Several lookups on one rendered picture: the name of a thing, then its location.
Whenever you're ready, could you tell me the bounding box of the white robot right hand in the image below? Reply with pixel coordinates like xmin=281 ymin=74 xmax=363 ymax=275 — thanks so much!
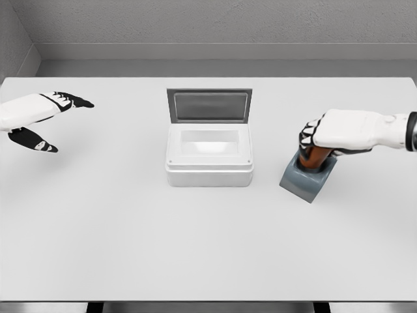
xmin=298 ymin=109 xmax=388 ymax=160

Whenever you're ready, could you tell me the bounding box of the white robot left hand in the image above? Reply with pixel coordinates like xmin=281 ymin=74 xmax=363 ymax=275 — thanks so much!
xmin=0 ymin=91 xmax=95 ymax=154

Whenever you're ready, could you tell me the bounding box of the grey hinged box lid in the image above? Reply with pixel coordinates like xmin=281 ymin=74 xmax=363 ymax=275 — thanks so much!
xmin=166 ymin=87 xmax=253 ymax=127

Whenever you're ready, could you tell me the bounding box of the white open box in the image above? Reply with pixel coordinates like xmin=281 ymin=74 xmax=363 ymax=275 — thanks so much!
xmin=164 ymin=123 xmax=255 ymax=188

